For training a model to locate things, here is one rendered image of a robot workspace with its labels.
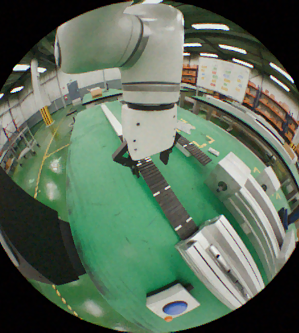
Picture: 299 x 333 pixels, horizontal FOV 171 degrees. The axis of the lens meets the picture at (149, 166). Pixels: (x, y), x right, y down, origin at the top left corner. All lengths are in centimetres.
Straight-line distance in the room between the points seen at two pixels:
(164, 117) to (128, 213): 23
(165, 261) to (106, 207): 20
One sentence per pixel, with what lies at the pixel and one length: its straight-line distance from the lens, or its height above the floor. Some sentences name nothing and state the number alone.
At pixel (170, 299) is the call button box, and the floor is 84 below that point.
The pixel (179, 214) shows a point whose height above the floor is 79.
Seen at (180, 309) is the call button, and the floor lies 85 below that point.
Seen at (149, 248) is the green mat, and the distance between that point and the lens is 25.
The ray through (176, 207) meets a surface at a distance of 26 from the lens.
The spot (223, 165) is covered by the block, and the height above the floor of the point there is 87.
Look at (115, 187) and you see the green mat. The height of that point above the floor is 78.
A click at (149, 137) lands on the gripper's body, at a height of 94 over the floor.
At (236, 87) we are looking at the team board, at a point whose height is 128.
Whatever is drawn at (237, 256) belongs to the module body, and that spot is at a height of 86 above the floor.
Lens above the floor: 103
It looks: 51 degrees down
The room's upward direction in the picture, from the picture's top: straight up
